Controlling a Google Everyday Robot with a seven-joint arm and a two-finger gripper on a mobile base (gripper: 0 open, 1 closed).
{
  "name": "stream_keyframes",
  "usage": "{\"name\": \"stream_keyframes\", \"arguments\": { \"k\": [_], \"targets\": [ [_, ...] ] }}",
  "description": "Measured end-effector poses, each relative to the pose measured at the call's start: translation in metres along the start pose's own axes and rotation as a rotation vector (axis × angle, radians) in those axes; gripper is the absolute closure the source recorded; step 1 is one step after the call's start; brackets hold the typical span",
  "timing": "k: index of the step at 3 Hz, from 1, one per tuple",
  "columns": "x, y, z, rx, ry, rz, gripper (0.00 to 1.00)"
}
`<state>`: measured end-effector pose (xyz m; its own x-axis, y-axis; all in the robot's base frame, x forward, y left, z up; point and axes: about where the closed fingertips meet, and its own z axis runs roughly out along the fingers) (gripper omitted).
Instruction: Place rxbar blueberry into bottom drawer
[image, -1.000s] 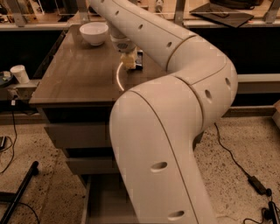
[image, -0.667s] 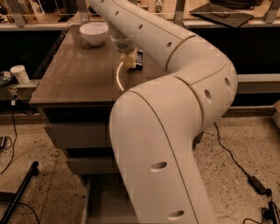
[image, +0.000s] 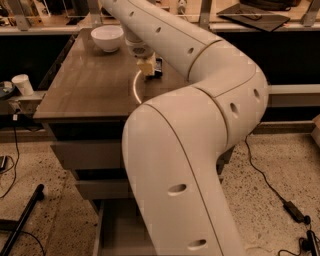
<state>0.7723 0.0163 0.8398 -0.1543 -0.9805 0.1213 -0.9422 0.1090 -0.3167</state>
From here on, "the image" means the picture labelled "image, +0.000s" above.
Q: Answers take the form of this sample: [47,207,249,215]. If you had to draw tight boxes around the top drawer with handle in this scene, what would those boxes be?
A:
[51,140,123,170]

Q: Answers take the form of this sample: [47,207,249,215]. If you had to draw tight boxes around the black power cable right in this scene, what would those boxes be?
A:
[244,133,288,204]

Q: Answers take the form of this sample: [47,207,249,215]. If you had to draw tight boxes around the black cable left floor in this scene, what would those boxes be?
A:
[0,114,21,200]

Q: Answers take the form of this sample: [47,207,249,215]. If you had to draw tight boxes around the white paper cup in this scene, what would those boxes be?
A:
[12,74,34,96]

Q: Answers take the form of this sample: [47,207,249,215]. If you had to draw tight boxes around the black plug bottom right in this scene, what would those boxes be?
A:
[301,230,320,256]

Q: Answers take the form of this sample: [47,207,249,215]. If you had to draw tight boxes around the black power adapter brick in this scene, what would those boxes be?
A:
[283,201,304,223]

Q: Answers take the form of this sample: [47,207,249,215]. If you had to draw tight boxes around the white gripper with vents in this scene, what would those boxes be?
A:
[125,37,156,76]

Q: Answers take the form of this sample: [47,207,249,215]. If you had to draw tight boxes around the black laptop on shelf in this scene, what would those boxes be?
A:
[217,3,290,32]

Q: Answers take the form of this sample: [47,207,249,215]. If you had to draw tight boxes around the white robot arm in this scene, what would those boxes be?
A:
[102,0,268,256]

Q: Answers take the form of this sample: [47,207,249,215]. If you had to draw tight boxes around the black metal stand leg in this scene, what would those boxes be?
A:
[0,184,44,256]

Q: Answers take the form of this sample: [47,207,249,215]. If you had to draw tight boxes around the dark round dish left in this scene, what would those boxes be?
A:
[0,81,16,100]

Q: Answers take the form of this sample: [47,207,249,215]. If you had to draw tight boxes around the dark blue rxbar wrapper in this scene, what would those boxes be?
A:
[145,57,163,79]

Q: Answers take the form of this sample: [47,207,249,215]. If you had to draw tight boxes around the open bottom drawer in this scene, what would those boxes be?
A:
[93,199,156,256]

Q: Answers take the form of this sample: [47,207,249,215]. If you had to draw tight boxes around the grey drawer cabinet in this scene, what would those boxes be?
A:
[33,25,234,256]

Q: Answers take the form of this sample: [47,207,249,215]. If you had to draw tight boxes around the white ceramic bowl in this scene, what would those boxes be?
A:
[91,25,124,52]

